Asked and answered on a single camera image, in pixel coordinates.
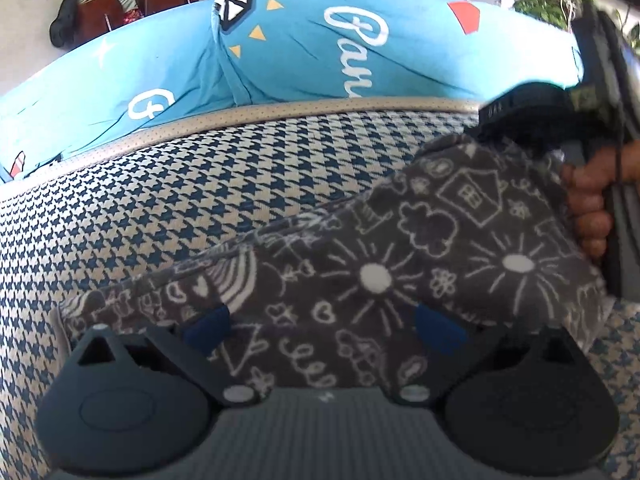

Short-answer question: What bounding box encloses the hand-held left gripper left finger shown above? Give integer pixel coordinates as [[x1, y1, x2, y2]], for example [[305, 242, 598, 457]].
[[75, 304, 261, 408]]

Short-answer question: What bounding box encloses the houndstooth sofa seat cover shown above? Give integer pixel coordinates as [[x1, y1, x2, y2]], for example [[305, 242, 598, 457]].
[[0, 97, 640, 480]]

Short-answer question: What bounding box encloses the grey patterned fleece jacket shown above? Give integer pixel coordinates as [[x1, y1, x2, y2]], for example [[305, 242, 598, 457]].
[[57, 132, 621, 393]]

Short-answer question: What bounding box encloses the blue printed cushion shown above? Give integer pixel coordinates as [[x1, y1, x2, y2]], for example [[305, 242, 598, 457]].
[[0, 0, 587, 183]]

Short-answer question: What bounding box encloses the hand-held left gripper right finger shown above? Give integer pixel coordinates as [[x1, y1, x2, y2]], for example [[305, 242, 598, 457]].
[[397, 301, 593, 408]]

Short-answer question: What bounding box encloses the person's right hand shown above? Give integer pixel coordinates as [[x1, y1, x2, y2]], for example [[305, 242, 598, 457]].
[[560, 141, 640, 262]]

